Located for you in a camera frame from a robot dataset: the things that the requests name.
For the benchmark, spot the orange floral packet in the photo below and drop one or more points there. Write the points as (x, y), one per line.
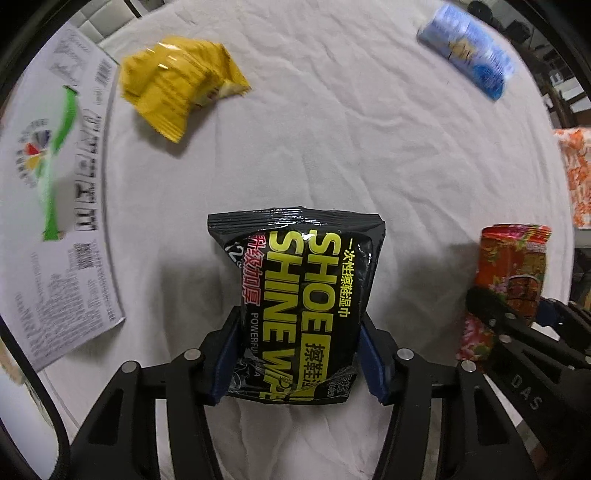
(576, 177)

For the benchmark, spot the black wet wipes packet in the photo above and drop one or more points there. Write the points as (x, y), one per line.
(295, 300)

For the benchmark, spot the red floral packet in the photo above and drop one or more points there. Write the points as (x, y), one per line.
(508, 277)

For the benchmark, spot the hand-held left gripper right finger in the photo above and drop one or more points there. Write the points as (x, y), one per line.
(373, 364)

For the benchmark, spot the white printed box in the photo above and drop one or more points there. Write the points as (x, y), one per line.
(51, 194)

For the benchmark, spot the blue tissue packet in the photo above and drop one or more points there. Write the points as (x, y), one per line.
(468, 46)

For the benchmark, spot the yellow snack packet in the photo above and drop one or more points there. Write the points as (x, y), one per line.
(178, 83)

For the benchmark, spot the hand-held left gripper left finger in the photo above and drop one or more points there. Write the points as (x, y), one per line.
(225, 364)

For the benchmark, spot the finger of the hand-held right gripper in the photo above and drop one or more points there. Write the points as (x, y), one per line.
(554, 314)
(498, 318)

